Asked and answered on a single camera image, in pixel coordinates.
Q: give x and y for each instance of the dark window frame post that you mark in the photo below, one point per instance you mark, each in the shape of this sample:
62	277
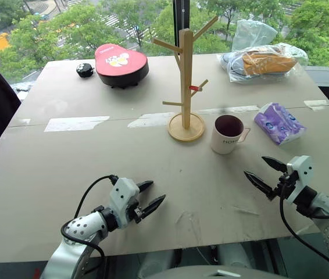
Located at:
177	23

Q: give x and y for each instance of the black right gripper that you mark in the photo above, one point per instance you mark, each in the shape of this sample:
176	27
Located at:
286	181

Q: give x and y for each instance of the clear bag with orange contents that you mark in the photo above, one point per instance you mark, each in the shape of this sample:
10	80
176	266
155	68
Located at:
266	64

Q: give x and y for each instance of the wide white tape strip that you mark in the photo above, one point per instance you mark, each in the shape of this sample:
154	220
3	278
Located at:
74	123

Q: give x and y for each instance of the red tape mark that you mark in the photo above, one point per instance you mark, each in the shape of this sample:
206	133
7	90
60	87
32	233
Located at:
194	88

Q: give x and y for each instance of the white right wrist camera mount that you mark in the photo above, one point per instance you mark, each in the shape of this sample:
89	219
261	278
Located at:
302	171

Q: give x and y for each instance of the purple tissue pack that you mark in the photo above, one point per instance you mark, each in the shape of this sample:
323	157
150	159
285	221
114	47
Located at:
278	123

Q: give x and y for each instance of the silver robot torso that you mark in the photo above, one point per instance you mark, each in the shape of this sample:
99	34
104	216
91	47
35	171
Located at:
211	273

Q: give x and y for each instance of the ragged white tape strip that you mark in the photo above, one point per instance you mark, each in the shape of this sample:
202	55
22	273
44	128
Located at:
150	119

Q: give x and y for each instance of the long thin white tape strip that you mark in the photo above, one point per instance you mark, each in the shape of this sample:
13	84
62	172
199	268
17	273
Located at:
228	109

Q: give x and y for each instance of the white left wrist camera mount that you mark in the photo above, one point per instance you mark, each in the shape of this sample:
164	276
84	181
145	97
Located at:
122	194

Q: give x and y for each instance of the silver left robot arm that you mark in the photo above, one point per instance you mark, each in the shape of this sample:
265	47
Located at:
77	229

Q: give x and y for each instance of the small black round object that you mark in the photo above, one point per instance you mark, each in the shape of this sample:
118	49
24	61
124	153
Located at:
84	70

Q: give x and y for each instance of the black box with red lid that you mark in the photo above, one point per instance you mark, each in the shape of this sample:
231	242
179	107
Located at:
118	62

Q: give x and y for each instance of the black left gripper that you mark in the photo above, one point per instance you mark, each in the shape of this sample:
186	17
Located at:
137	212

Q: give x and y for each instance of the white mug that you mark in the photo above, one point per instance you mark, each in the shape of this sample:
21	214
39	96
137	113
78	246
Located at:
222	143

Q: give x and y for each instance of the wooden mug tree stand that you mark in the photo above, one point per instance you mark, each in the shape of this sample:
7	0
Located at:
186	87

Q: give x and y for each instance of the light blue plastic bag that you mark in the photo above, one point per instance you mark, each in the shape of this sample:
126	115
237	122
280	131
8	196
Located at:
251	33

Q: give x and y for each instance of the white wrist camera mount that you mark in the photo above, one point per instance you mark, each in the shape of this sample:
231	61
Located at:
122	194
302	171

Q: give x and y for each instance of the short white tape strip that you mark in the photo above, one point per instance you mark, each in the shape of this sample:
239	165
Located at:
317	104

